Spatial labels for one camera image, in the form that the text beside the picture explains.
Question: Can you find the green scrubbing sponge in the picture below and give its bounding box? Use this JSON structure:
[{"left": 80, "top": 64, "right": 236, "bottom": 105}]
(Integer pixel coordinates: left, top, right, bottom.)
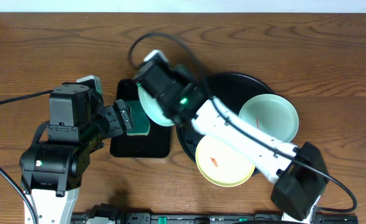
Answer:
[{"left": 126, "top": 100, "right": 151, "bottom": 136}]

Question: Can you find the mint green plate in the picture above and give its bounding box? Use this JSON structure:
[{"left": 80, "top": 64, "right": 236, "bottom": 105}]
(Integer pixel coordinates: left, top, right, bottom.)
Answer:
[
  {"left": 238, "top": 94, "right": 299, "bottom": 142},
  {"left": 138, "top": 85, "right": 175, "bottom": 127}
]

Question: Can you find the yellow plate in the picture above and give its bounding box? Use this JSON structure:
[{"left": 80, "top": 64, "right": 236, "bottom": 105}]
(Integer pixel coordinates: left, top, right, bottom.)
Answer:
[{"left": 195, "top": 135, "right": 255, "bottom": 187}]

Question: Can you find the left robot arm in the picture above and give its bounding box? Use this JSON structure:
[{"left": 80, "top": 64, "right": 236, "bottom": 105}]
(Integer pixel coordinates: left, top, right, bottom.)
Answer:
[{"left": 20, "top": 100, "right": 133, "bottom": 223}]

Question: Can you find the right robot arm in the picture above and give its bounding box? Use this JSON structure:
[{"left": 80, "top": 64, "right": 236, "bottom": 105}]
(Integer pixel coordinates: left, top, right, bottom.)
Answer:
[{"left": 134, "top": 60, "right": 328, "bottom": 221}]

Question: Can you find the black rectangular tray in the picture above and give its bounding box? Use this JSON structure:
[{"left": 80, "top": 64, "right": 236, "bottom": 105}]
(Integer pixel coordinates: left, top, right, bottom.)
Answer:
[{"left": 110, "top": 79, "right": 171, "bottom": 158}]

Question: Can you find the round black serving tray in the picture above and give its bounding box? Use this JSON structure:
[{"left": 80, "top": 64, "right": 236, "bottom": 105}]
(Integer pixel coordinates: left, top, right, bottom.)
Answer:
[{"left": 176, "top": 72, "right": 276, "bottom": 164}]

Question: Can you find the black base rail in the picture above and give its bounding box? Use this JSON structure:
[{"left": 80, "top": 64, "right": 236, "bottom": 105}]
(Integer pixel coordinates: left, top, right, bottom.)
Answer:
[{"left": 70, "top": 203, "right": 359, "bottom": 224}]

